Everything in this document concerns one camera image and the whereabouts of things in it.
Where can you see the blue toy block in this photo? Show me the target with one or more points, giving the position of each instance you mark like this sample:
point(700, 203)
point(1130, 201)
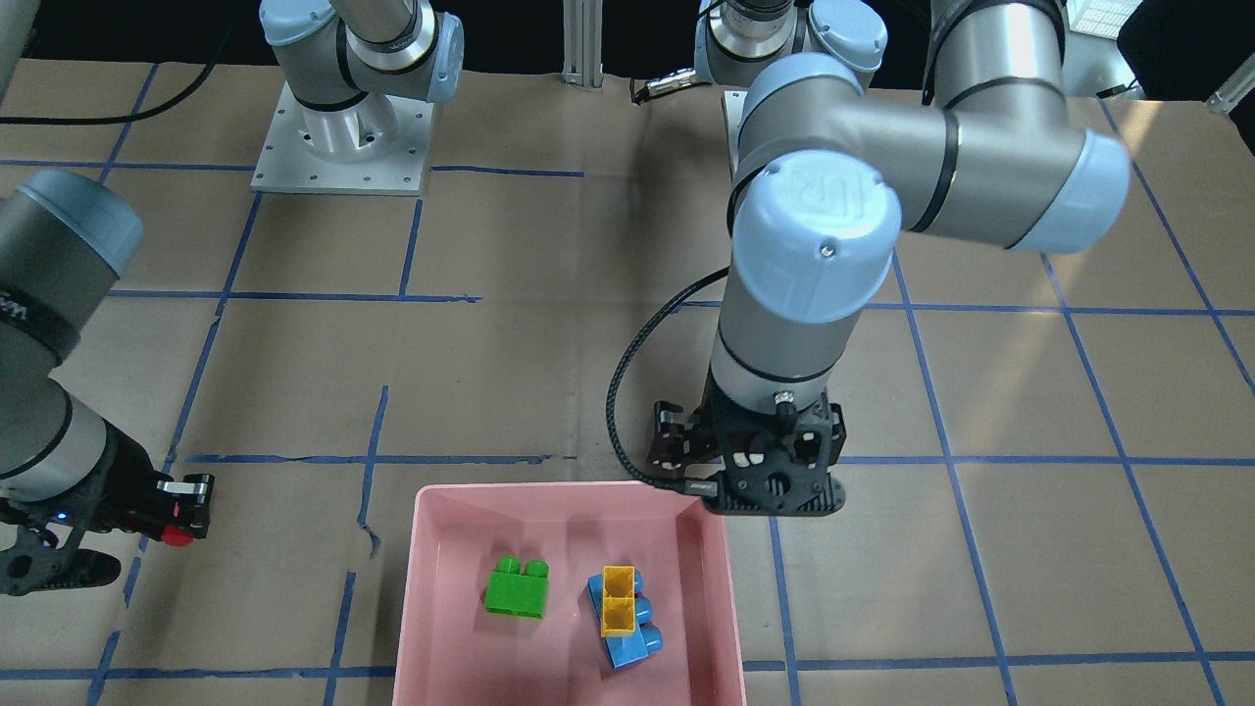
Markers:
point(645, 641)

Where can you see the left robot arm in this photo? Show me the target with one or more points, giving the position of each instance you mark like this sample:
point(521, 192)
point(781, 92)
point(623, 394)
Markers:
point(826, 178)

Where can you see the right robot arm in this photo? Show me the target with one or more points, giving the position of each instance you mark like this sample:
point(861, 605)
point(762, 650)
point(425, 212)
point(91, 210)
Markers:
point(361, 81)

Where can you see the yellow toy block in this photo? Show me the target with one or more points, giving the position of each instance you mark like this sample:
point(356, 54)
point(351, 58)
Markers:
point(618, 601)

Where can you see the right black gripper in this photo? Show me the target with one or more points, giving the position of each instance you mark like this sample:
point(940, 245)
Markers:
point(110, 487)

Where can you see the red toy block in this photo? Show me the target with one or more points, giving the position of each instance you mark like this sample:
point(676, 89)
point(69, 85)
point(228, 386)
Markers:
point(176, 537)

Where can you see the green toy block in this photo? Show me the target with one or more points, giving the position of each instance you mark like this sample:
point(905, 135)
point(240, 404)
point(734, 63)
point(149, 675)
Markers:
point(517, 588)

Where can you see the aluminium frame post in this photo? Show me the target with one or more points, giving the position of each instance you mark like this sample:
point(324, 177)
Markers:
point(582, 43)

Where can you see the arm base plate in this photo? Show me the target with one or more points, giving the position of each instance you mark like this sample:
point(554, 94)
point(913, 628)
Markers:
point(380, 146)

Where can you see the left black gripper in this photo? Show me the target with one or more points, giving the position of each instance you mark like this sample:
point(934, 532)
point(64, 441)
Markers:
point(679, 438)

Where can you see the pink plastic box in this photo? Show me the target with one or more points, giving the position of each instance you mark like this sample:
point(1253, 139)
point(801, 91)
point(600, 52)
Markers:
point(452, 652)

